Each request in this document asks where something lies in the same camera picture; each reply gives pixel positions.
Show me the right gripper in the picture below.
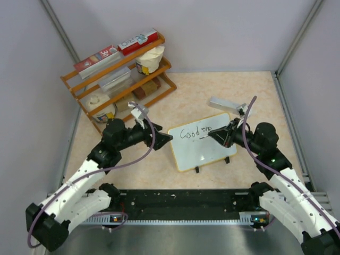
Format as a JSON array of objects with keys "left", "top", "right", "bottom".
[{"left": 209, "top": 117, "right": 262, "bottom": 155}]

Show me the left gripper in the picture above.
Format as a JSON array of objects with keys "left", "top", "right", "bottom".
[{"left": 117, "top": 118, "right": 173, "bottom": 151}]

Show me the white whiteboard yellow frame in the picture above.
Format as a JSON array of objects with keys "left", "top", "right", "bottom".
[{"left": 168, "top": 112, "right": 237, "bottom": 172}]

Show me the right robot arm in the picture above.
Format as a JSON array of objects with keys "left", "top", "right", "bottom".
[{"left": 208, "top": 118, "right": 339, "bottom": 254}]

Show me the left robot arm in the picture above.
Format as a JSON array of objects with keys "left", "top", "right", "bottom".
[{"left": 25, "top": 118, "right": 173, "bottom": 251}]

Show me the grey whiteboard eraser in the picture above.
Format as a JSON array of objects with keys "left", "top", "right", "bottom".
[{"left": 208, "top": 96, "right": 240, "bottom": 115}]

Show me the brown sponge block right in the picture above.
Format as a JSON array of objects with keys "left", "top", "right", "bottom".
[{"left": 132, "top": 77, "right": 161, "bottom": 100}]

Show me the tan sponge block left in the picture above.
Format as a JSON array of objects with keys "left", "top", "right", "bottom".
[{"left": 114, "top": 93, "right": 135, "bottom": 112}]

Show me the orange wooden shelf rack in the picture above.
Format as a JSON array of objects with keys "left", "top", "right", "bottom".
[{"left": 61, "top": 30, "right": 177, "bottom": 133}]

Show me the clear plastic box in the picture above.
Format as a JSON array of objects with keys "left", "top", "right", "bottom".
[{"left": 98, "top": 67, "right": 134, "bottom": 94}]

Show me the white bag upper container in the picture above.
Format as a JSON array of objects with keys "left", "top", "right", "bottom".
[{"left": 135, "top": 46, "right": 165, "bottom": 75}]

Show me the white bag container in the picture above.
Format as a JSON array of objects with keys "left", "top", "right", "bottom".
[
  {"left": 84, "top": 93, "right": 117, "bottom": 124},
  {"left": 135, "top": 46, "right": 165, "bottom": 75}
]

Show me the white bag lower container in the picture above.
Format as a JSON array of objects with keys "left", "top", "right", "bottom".
[{"left": 84, "top": 93, "right": 117, "bottom": 124}]

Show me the red white long box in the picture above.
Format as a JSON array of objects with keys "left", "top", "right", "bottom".
[{"left": 117, "top": 28, "right": 158, "bottom": 56}]

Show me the red foil wrap box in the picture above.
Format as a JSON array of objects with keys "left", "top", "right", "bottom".
[{"left": 74, "top": 45, "right": 121, "bottom": 80}]

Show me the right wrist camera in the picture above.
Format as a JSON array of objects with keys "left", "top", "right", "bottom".
[{"left": 236, "top": 104, "right": 248, "bottom": 127}]

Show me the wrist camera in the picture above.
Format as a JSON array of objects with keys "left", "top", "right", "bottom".
[
  {"left": 128, "top": 101, "right": 149, "bottom": 129},
  {"left": 236, "top": 104, "right": 248, "bottom": 127}
]

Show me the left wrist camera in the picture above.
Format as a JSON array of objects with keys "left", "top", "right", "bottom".
[{"left": 128, "top": 101, "right": 149, "bottom": 129}]

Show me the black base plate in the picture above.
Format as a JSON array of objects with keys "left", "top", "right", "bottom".
[{"left": 103, "top": 189, "right": 264, "bottom": 221}]

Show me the grey slotted cable duct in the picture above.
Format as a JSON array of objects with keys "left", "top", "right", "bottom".
[{"left": 79, "top": 211, "right": 269, "bottom": 226}]

